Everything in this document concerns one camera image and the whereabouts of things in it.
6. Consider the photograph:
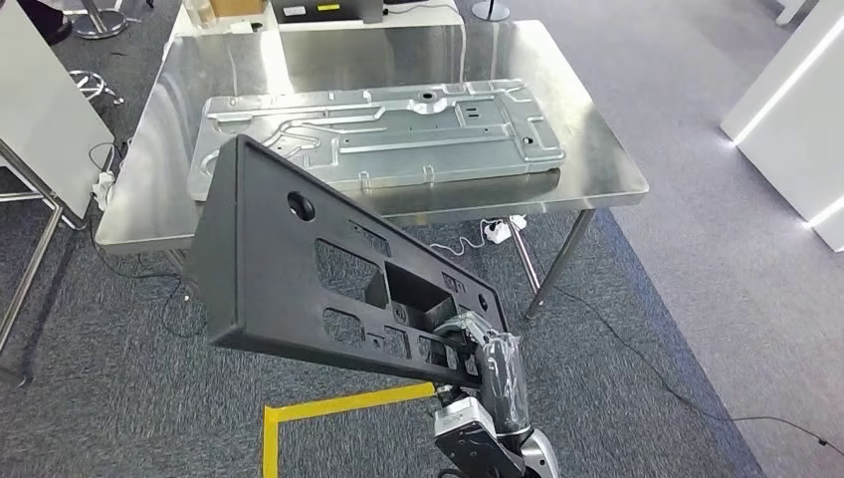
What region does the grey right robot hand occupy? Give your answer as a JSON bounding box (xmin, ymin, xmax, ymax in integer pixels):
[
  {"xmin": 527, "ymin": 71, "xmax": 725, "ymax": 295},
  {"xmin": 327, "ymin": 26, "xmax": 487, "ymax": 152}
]
[{"xmin": 431, "ymin": 311, "xmax": 534, "ymax": 438}]

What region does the black plastic licence plate bracket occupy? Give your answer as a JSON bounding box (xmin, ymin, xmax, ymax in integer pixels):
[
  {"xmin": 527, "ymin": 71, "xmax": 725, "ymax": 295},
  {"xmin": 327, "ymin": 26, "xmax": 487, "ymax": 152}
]
[{"xmin": 184, "ymin": 133, "xmax": 511, "ymax": 390}]

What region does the stainless steel workbench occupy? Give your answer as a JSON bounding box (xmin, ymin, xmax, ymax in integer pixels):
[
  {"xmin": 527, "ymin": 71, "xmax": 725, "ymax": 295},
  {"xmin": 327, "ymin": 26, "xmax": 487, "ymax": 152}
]
[{"xmin": 94, "ymin": 18, "xmax": 651, "ymax": 323}]

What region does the white power strip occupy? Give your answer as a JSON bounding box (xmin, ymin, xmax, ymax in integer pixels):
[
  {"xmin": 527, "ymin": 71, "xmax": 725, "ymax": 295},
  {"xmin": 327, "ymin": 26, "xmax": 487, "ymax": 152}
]
[
  {"xmin": 91, "ymin": 169, "xmax": 118, "ymax": 212},
  {"xmin": 481, "ymin": 214, "xmax": 530, "ymax": 245}
]

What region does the yellow floor tape square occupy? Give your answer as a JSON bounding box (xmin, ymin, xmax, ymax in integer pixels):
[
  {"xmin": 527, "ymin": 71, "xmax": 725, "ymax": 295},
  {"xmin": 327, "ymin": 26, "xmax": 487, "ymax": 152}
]
[{"xmin": 261, "ymin": 380, "xmax": 438, "ymax": 478}]

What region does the stamped sheet metal panel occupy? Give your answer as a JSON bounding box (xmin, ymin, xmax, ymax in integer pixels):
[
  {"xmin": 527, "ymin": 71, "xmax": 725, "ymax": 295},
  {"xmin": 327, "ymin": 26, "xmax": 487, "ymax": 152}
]
[{"xmin": 186, "ymin": 78, "xmax": 567, "ymax": 202}]

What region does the white back desk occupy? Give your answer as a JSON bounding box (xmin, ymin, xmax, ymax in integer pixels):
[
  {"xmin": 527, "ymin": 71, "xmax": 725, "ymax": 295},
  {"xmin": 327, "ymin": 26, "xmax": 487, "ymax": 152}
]
[{"xmin": 167, "ymin": 0, "xmax": 466, "ymax": 42}]

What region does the white counter with light strip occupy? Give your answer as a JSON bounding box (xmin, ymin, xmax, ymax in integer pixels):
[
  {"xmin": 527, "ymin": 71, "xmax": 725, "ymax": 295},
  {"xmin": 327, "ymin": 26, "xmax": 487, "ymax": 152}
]
[{"xmin": 720, "ymin": 0, "xmax": 844, "ymax": 254}]

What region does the black grey equipment box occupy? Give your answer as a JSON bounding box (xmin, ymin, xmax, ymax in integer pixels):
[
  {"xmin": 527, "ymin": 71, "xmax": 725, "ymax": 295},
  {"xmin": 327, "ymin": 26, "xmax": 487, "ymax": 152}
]
[{"xmin": 270, "ymin": 0, "xmax": 386, "ymax": 26}]

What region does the brown cardboard box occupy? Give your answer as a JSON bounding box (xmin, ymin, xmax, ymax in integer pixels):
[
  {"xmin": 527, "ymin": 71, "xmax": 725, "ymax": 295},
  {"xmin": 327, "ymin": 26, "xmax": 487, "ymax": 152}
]
[{"xmin": 209, "ymin": 0, "xmax": 269, "ymax": 19}]

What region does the clear plastic bottle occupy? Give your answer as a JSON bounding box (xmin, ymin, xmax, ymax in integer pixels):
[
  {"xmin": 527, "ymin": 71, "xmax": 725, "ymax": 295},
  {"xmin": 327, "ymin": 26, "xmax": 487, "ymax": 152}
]
[{"xmin": 181, "ymin": 0, "xmax": 217, "ymax": 29}]

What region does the chrome stool base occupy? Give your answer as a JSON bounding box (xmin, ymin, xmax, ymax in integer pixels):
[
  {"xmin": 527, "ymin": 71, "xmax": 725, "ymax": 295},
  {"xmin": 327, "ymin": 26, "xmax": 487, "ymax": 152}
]
[
  {"xmin": 71, "ymin": 0, "xmax": 130, "ymax": 41},
  {"xmin": 68, "ymin": 69, "xmax": 126, "ymax": 109}
]

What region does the white partition panel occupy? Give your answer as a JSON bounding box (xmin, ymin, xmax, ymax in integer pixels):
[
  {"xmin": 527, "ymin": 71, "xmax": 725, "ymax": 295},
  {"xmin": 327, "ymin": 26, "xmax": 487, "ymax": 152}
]
[{"xmin": 0, "ymin": 0, "xmax": 116, "ymax": 222}]

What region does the person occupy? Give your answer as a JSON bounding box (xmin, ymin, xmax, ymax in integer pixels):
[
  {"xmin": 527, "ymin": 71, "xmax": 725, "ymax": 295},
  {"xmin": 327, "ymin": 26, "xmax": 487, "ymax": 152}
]
[{"xmin": 16, "ymin": 0, "xmax": 75, "ymax": 46}]

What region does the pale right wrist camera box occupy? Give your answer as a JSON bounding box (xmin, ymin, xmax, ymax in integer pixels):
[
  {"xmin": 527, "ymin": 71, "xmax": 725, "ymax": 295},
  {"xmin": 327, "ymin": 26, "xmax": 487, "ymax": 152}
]
[{"xmin": 431, "ymin": 394, "xmax": 506, "ymax": 478}]

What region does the white cable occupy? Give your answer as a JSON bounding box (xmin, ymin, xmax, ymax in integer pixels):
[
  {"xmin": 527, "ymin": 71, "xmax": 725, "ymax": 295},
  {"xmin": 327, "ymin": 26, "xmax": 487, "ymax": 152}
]
[{"xmin": 428, "ymin": 220, "xmax": 491, "ymax": 259}]

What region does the black floor cable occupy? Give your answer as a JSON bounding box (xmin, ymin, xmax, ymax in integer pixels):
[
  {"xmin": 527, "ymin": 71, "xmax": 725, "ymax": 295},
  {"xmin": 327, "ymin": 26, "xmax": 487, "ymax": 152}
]
[{"xmin": 527, "ymin": 263, "xmax": 844, "ymax": 451}]

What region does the stanchion post with round base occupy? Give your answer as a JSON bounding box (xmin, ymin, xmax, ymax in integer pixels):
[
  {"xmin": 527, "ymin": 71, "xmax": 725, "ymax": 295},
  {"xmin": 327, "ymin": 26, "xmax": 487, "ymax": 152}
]
[{"xmin": 470, "ymin": 0, "xmax": 513, "ymax": 23}]

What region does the steel frame side table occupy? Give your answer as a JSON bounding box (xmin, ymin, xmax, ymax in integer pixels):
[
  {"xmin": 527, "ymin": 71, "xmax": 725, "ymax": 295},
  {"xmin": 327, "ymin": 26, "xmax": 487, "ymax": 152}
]
[{"xmin": 0, "ymin": 138, "xmax": 68, "ymax": 387}]

